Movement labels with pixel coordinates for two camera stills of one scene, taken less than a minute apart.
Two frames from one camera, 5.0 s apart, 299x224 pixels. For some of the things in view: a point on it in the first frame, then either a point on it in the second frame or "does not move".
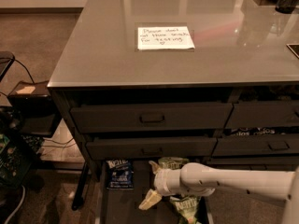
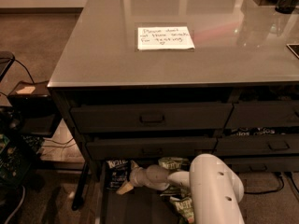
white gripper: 163,181 to 139,175
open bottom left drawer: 116,205 does not move
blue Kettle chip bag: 120,174 does not move
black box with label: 32,101 does not move
